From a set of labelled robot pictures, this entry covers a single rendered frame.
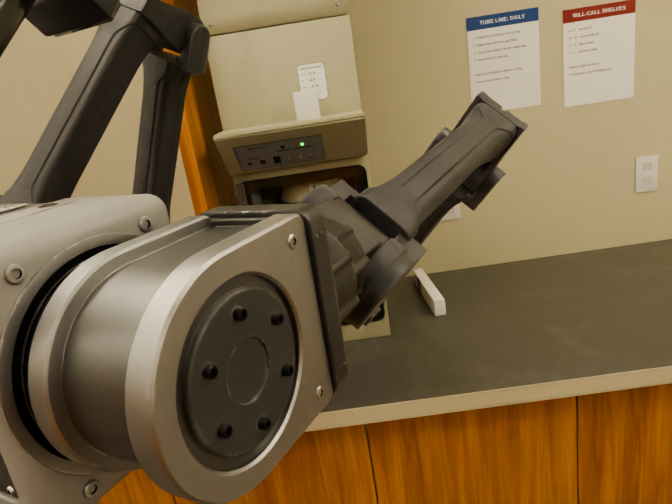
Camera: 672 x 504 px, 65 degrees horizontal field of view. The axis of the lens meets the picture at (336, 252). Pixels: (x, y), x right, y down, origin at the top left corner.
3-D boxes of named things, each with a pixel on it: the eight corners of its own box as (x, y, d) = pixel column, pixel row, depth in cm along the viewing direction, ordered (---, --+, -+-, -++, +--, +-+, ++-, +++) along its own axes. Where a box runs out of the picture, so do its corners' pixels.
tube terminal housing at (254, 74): (277, 312, 161) (224, 46, 138) (382, 297, 160) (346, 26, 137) (268, 352, 137) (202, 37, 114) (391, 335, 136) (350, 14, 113)
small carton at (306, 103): (298, 120, 116) (293, 92, 114) (320, 116, 116) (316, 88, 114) (297, 121, 111) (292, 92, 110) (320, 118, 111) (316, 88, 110)
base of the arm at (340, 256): (231, 378, 37) (192, 212, 33) (292, 326, 43) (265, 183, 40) (339, 397, 33) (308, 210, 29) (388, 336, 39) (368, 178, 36)
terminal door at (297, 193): (268, 335, 135) (236, 182, 123) (385, 319, 134) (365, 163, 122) (267, 336, 135) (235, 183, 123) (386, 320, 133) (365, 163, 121)
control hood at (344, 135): (230, 174, 123) (221, 131, 120) (368, 153, 122) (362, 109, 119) (221, 183, 112) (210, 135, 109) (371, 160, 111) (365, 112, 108)
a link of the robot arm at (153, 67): (131, 3, 76) (189, 23, 72) (160, 8, 81) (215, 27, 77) (108, 261, 94) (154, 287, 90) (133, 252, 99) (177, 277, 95)
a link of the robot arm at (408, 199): (487, 71, 71) (548, 116, 69) (436, 147, 81) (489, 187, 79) (284, 207, 40) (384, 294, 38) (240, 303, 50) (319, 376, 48)
